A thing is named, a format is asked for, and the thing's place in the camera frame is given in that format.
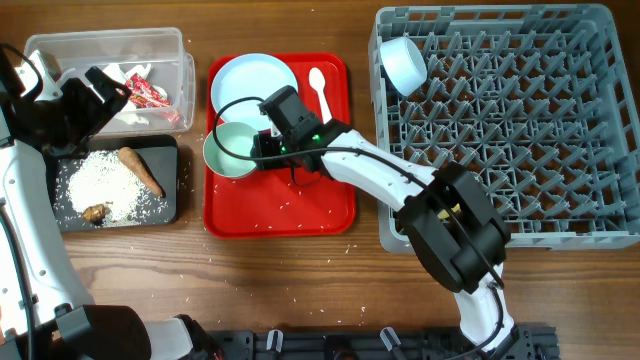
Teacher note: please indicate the brown carrot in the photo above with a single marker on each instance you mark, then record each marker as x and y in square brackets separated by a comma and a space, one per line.
[131, 160]

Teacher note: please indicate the red snack wrapper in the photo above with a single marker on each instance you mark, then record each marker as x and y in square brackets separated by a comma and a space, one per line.
[143, 96]

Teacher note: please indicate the red serving tray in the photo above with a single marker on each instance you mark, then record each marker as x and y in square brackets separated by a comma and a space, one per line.
[281, 203]

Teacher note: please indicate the green bowl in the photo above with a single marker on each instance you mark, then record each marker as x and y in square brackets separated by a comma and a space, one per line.
[234, 137]

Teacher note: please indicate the black waste tray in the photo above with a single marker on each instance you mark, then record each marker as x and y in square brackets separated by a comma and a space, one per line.
[159, 152]

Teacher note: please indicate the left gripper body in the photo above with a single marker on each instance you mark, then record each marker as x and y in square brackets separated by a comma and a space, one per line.
[70, 118]

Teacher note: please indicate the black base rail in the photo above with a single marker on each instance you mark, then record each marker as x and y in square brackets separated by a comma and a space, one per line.
[524, 342]

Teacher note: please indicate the yellow plastic cup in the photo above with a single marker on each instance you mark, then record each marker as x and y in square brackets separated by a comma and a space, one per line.
[444, 214]

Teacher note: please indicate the brown food scrap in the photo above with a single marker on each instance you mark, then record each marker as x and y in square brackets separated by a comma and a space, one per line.
[95, 214]

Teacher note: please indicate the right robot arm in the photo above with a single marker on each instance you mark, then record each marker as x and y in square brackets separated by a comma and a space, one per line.
[454, 229]

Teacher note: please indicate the clear plastic waste bin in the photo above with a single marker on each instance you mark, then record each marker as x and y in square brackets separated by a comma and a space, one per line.
[156, 54]

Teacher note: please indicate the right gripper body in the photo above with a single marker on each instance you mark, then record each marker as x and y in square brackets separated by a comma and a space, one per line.
[268, 146]

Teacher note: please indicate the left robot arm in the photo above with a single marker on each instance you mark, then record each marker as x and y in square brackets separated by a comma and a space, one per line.
[46, 311]

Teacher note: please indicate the small light blue bowl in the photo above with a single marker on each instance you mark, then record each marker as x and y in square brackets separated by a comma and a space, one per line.
[404, 64]

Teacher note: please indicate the grey dishwasher rack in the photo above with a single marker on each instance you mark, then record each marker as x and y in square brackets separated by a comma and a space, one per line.
[535, 101]

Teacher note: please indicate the white plastic spoon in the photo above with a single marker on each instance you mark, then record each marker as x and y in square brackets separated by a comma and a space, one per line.
[317, 82]

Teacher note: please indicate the white rice pile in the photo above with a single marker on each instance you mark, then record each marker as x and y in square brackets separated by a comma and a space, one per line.
[100, 178]

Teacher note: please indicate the large light blue plate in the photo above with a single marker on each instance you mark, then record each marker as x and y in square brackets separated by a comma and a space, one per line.
[249, 75]

